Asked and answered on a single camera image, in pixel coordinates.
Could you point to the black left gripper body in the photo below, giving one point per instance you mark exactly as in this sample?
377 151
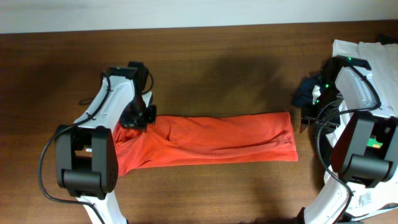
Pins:
137 118

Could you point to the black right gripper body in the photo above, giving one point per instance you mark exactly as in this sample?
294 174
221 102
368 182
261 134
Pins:
318 120

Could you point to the orange printed t-shirt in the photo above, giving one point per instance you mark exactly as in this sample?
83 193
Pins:
190 141

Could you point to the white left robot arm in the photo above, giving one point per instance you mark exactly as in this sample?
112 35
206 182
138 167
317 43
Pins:
86 161

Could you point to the white t-shirt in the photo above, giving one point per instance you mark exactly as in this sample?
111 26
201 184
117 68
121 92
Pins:
373 93

